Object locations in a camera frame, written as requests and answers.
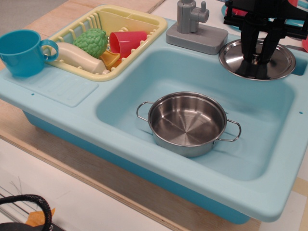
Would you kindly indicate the orange tape piece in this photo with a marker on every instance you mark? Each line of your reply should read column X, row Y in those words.
column 35, row 219

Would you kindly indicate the steel pot with handles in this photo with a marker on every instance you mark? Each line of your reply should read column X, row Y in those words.
column 187, row 123

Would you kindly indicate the orange plastic toy piece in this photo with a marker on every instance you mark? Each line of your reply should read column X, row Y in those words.
column 111, row 60

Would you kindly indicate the green toy artichoke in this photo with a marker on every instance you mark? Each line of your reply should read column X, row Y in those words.
column 94, row 42

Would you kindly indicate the grey toy faucet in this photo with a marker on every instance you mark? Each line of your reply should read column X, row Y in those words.
column 191, row 32

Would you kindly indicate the yellow plastic dish rack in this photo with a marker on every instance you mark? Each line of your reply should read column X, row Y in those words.
column 110, row 18

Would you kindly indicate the pink plastic cup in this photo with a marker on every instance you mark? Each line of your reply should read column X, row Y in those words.
column 124, row 42

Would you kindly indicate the pink plate edge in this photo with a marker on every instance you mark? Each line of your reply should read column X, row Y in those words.
column 305, row 44

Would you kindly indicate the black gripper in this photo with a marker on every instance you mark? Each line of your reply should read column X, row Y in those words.
column 264, row 16

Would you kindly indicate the pink cup on plates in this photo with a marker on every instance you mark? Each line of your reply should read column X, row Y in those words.
column 238, row 12

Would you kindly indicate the light blue toy sink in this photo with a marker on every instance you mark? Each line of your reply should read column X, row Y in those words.
column 248, row 178

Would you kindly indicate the blue plastic mug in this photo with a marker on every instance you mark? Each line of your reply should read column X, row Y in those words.
column 24, row 53

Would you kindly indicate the steel pot lid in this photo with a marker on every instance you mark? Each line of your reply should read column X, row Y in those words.
column 281, row 64

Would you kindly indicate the cream plastic bottle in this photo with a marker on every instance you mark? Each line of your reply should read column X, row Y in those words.
column 73, row 56

